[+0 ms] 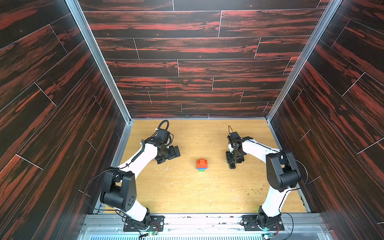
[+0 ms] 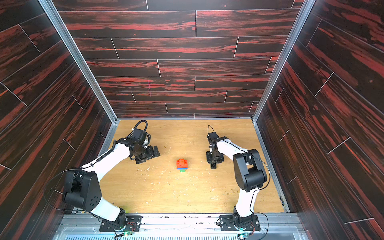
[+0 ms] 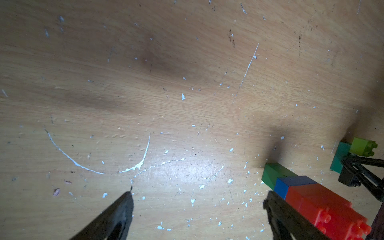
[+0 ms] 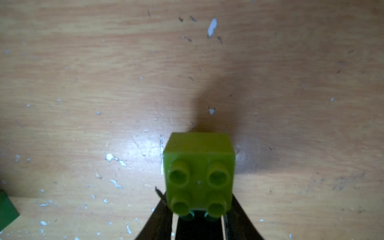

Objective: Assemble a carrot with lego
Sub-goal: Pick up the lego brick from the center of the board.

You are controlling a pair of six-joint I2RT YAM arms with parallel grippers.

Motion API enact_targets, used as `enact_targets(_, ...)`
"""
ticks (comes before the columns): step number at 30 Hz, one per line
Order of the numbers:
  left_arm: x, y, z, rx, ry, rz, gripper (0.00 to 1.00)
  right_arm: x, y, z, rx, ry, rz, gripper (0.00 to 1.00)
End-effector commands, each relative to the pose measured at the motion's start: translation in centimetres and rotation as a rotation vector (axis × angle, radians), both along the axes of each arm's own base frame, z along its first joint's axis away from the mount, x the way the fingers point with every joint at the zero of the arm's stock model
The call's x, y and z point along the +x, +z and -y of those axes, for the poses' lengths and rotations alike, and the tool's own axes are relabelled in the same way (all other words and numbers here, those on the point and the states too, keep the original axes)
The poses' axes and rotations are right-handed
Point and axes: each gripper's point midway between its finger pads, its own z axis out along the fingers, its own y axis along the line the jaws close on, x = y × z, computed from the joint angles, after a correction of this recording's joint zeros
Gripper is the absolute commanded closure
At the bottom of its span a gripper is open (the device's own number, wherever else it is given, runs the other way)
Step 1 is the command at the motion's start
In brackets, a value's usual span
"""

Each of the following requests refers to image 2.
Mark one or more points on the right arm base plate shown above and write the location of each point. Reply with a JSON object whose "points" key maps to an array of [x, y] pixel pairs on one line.
{"points": [[233, 223]]}

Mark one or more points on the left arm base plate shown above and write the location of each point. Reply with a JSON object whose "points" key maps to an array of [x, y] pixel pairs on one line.
{"points": [[130, 223]]}

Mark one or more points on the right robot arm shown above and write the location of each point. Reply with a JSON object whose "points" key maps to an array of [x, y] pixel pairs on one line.
{"points": [[250, 175]]}

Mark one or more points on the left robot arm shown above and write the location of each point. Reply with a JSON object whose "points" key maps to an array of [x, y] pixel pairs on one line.
{"points": [[82, 186]]}

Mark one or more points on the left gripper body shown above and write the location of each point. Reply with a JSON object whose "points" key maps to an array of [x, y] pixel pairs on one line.
{"points": [[141, 152]]}

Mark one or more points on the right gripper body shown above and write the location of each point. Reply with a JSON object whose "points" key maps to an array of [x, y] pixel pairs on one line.
{"points": [[214, 157]]}

